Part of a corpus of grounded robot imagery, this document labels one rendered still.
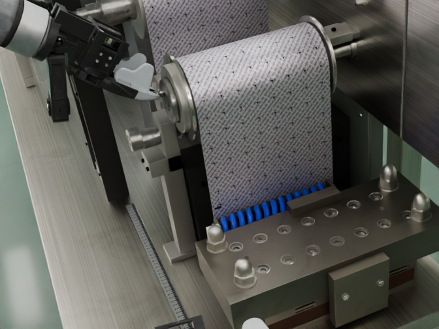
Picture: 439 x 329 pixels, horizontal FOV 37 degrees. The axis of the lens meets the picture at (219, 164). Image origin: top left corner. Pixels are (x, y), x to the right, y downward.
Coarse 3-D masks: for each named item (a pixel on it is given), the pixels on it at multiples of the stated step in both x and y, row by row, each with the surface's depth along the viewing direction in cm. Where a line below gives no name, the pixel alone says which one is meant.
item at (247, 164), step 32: (256, 128) 108; (288, 128) 111; (320, 128) 113; (224, 160) 109; (256, 160) 112; (288, 160) 114; (320, 160) 117; (224, 192) 113; (256, 192) 115; (288, 192) 118
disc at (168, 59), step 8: (168, 56) 105; (176, 64) 102; (176, 72) 103; (184, 80) 100; (184, 88) 101; (192, 104) 101; (192, 112) 101; (192, 120) 102; (192, 128) 104; (192, 136) 106
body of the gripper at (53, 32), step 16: (64, 16) 94; (80, 16) 97; (64, 32) 96; (80, 32) 96; (96, 32) 96; (112, 32) 101; (48, 48) 94; (64, 48) 97; (80, 48) 98; (96, 48) 96; (112, 48) 98; (80, 64) 97; (96, 64) 99; (112, 64) 100
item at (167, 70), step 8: (168, 64) 106; (168, 72) 104; (176, 80) 102; (176, 88) 102; (176, 96) 103; (184, 96) 102; (192, 96) 102; (184, 104) 102; (184, 112) 102; (184, 120) 103; (184, 128) 105
